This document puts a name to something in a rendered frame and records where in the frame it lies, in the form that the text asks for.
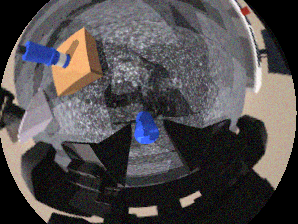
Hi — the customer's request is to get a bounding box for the orange square block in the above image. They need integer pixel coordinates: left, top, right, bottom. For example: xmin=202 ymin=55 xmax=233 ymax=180
xmin=52 ymin=27 xmax=102 ymax=96

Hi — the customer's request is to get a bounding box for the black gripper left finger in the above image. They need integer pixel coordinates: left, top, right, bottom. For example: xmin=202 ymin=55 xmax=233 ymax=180
xmin=61 ymin=124 xmax=132 ymax=188

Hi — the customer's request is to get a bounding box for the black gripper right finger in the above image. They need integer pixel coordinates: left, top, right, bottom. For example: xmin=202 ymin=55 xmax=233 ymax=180
xmin=162 ymin=120 xmax=231 ymax=175

